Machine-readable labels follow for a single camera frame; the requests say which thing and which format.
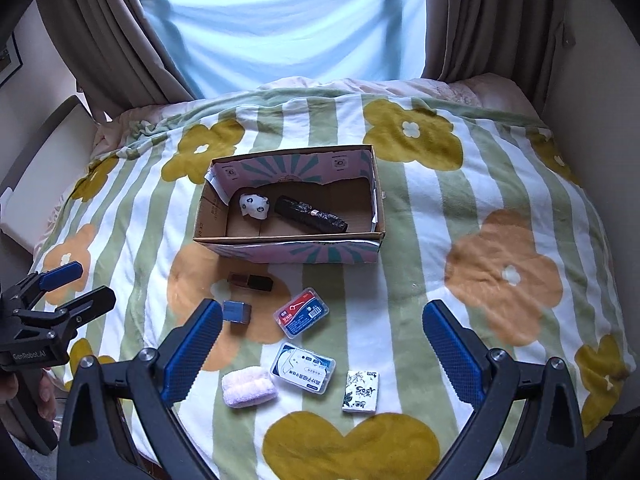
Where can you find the white blue plastic case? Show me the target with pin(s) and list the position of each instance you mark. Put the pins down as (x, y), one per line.
(302, 367)

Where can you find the person's left hand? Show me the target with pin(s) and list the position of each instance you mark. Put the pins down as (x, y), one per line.
(47, 395)

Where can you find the floral tissue packet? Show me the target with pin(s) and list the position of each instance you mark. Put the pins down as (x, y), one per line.
(361, 390)

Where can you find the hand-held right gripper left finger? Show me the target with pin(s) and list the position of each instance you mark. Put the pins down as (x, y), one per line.
(195, 350)

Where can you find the small blue cube box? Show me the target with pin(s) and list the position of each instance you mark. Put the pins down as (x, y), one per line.
(235, 312)

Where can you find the framed wall picture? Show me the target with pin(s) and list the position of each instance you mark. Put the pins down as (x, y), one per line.
(7, 60)

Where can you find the pink quilt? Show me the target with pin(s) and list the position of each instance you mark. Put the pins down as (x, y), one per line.
(475, 90)

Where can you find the beige curtain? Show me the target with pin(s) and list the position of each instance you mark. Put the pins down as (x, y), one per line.
(480, 20)
(110, 35)

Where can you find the red blue plastic case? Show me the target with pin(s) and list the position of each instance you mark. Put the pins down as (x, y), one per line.
(302, 312)

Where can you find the small dark red black box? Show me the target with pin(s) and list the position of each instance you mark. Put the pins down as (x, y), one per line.
(250, 282)

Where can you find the green striped flower blanket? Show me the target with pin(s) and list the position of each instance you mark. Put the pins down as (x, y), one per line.
(425, 260)

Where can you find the white printed sock roll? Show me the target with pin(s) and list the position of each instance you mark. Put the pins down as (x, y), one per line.
(255, 206)

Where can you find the printed cardboard box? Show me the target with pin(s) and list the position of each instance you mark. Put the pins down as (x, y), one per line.
(300, 252)

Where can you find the pink towel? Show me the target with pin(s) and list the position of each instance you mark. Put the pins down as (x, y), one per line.
(247, 387)

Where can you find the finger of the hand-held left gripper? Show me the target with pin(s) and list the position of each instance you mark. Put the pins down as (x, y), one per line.
(90, 305)
(62, 275)

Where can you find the black folded umbrella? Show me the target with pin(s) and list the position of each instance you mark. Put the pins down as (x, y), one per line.
(300, 210)

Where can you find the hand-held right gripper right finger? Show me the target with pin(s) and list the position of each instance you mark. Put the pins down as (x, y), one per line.
(452, 355)

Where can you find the light blue window sheet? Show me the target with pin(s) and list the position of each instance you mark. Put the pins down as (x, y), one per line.
(290, 25)

